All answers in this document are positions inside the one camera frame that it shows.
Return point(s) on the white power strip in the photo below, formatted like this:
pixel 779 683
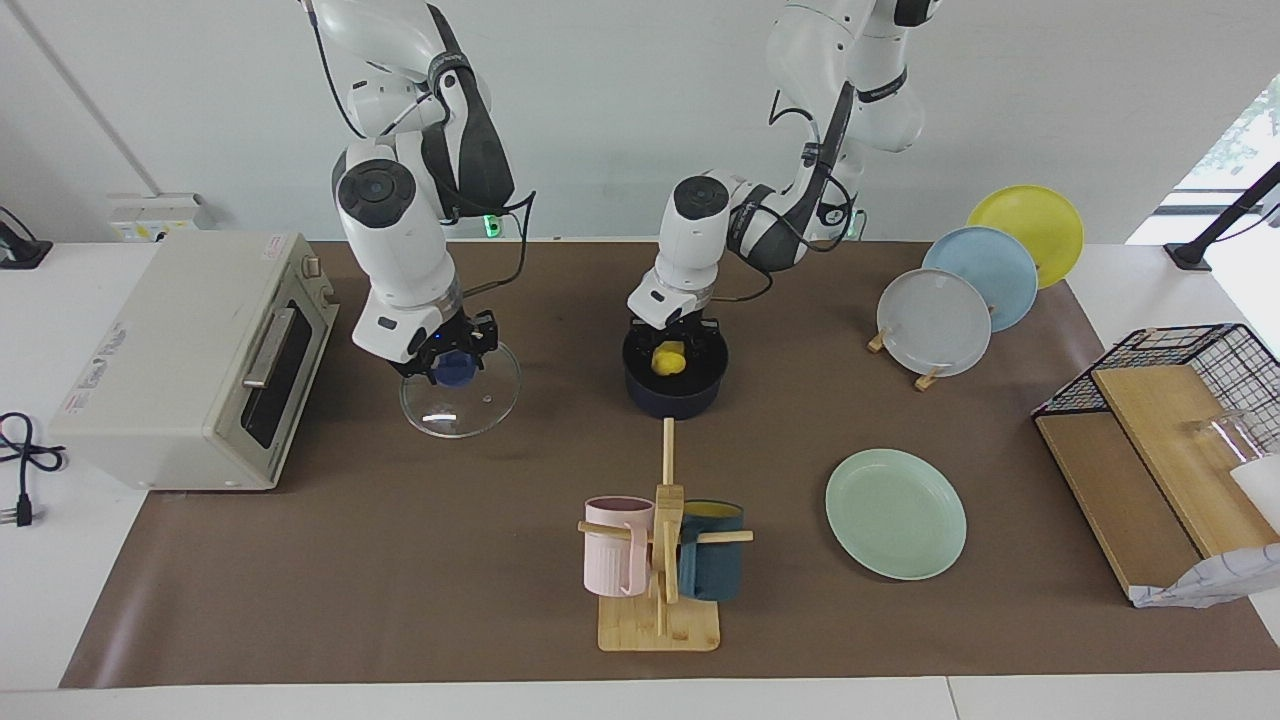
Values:
pixel 160 218

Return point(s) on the glass lid with blue knob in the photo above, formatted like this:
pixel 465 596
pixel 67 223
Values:
pixel 470 400

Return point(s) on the crumpled white bag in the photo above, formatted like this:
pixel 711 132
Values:
pixel 1210 582

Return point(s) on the wooden mug tree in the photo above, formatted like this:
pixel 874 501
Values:
pixel 660 625

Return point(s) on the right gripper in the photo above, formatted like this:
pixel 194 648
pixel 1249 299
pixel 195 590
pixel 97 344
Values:
pixel 446 335

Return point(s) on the dark blue mug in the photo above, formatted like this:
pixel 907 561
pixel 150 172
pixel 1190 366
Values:
pixel 712 570

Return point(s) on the wooden shelf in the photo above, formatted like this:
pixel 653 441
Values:
pixel 1150 470

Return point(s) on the white cup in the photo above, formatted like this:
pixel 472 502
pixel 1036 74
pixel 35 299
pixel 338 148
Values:
pixel 1262 490

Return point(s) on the pink mug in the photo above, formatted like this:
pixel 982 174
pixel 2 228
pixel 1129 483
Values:
pixel 610 560

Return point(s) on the yellow lemon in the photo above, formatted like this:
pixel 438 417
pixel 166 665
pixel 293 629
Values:
pixel 668 358

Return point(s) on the grey plate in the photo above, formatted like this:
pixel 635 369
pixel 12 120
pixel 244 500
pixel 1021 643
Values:
pixel 933 322

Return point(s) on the yellow plate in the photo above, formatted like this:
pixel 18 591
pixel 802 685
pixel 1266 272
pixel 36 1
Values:
pixel 1035 225

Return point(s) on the dark blue pot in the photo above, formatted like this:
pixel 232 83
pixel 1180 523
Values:
pixel 675 398

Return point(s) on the wooden plate rack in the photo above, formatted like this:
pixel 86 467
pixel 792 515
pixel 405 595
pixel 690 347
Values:
pixel 929 379

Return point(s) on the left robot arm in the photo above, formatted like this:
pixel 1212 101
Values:
pixel 695 240

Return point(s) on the green plate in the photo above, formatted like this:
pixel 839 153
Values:
pixel 895 513

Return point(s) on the beige toaster oven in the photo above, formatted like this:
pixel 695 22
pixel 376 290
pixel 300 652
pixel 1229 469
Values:
pixel 170 370

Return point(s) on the clear glass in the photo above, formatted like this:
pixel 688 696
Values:
pixel 1232 435

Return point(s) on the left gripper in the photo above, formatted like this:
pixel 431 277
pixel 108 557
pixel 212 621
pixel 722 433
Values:
pixel 682 325

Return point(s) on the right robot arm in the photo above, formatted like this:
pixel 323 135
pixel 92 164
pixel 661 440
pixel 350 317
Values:
pixel 400 250

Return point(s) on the black stand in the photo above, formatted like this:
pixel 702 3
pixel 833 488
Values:
pixel 20 250
pixel 1225 220

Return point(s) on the light blue plate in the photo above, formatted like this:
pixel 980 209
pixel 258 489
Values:
pixel 990 275

